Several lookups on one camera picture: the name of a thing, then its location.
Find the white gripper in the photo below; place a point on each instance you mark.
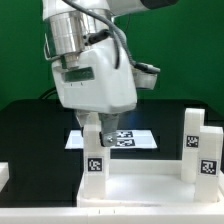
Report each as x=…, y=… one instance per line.
x=97, y=86

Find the white desk top panel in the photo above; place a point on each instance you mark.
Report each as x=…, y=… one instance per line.
x=147, y=183

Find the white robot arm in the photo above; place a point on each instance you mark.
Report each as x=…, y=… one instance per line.
x=73, y=26

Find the white left corner block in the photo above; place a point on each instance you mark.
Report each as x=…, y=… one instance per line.
x=4, y=174

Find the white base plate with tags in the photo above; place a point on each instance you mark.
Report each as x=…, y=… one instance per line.
x=126, y=139

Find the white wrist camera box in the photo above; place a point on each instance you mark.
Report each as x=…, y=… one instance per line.
x=145, y=76

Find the white front rail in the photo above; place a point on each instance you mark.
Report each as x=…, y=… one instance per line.
x=128, y=215

